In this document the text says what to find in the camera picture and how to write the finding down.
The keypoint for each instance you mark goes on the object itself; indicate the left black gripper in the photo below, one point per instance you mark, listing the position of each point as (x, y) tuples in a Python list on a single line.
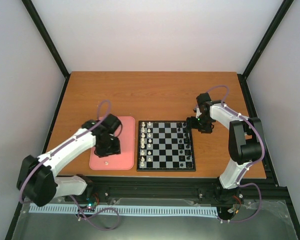
[(116, 150)]

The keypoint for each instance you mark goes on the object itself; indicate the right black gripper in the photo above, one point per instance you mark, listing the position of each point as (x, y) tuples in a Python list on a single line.
[(208, 129)]

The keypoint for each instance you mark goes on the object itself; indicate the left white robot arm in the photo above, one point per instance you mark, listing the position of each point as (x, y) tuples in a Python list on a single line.
[(38, 178)]

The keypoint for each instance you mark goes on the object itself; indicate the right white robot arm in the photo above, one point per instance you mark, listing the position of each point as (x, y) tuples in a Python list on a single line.
[(245, 137)]

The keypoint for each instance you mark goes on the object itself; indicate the black king piece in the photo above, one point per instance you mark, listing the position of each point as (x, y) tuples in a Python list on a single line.
[(186, 140)]

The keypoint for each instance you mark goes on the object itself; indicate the black white chessboard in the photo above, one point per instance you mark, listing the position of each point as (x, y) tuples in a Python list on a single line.
[(166, 155)]

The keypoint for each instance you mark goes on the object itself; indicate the black aluminium frame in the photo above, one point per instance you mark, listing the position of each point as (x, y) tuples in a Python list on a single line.
[(209, 190)]

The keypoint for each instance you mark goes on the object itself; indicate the light blue cable duct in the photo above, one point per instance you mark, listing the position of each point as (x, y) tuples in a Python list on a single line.
[(128, 210)]

